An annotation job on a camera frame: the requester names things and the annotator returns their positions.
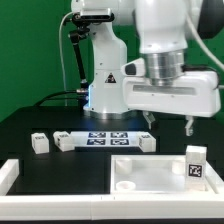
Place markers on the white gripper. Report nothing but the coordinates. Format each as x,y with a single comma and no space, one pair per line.
193,94

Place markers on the white square table top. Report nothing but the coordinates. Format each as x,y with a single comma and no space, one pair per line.
150,174

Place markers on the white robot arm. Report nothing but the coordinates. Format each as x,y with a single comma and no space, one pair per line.
155,30

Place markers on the white U-shaped obstacle fence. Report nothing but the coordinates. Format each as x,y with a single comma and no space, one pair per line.
109,206

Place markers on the white sheet with tags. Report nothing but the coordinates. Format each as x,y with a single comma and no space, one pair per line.
105,138

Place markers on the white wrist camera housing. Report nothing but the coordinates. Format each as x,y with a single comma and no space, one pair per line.
134,68

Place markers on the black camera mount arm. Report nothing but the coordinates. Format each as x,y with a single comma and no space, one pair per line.
76,36

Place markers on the grey camera on mount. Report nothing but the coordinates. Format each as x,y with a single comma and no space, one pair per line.
104,13

